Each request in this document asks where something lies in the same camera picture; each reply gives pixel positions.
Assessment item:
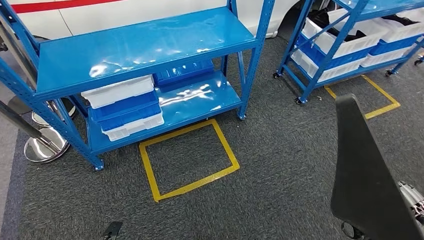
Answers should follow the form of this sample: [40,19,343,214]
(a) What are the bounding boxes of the black plastic plate frame part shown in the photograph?
[330,93,424,240]

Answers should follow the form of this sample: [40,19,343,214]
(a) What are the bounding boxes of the black plastic parts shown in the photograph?
[307,9,367,43]
[380,14,422,28]

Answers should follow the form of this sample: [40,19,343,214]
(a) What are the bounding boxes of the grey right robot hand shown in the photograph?
[397,180,424,229]

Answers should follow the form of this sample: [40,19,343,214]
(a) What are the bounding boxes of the chrome stanchion post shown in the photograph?
[0,23,76,129]
[0,99,71,164]

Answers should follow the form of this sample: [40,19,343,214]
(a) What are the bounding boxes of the white car with red stripe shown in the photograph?
[6,0,332,42]

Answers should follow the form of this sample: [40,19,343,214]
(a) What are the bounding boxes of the blue metal shelf rack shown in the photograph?
[0,0,276,172]
[272,0,424,106]

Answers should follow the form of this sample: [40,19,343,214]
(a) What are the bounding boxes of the blue divided plastic bin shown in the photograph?
[152,58,216,88]

